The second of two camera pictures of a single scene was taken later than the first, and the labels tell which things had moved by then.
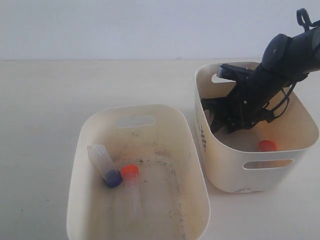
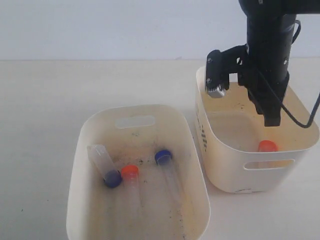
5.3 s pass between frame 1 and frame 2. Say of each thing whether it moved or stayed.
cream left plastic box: stayed
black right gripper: moved
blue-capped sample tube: stayed
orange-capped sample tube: stayed
